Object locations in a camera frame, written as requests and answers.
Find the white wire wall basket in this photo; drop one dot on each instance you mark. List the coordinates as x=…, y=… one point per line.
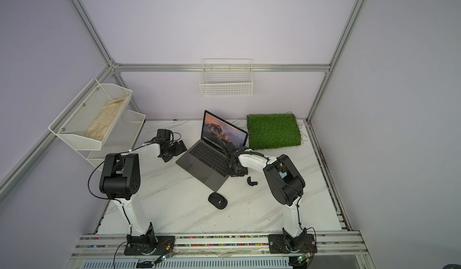
x=226, y=77

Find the aluminium front rail frame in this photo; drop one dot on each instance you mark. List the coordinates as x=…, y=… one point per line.
x=254, y=250

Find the grey laptop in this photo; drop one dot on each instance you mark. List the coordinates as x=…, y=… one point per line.
x=207, y=160

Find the white mesh shelf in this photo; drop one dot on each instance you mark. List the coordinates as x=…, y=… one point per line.
x=71, y=124
x=122, y=138

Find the beige cloth in shelf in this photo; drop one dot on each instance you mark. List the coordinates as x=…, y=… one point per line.
x=101, y=125

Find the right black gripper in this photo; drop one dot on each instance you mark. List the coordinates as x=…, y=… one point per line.
x=233, y=174

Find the green artificial grass mat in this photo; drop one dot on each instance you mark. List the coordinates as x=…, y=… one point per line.
x=272, y=131

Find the black mouse battery cover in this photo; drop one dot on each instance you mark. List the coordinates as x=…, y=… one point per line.
x=251, y=183

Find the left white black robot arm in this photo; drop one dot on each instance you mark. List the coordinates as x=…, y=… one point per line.
x=120, y=182

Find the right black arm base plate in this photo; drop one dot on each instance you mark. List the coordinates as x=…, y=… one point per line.
x=284, y=243

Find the white lower mesh shelf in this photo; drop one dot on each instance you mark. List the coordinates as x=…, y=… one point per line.
x=122, y=138

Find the black wireless mouse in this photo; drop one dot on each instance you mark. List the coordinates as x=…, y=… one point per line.
x=217, y=200

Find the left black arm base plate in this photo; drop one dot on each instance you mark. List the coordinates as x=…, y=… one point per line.
x=144, y=246

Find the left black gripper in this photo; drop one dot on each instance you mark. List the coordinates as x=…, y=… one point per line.
x=179, y=150

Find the white upper mesh shelf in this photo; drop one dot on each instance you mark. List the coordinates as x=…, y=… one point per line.
x=71, y=124

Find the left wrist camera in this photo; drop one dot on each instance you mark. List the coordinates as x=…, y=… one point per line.
x=164, y=135

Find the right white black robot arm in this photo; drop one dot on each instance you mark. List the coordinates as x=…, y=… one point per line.
x=285, y=183

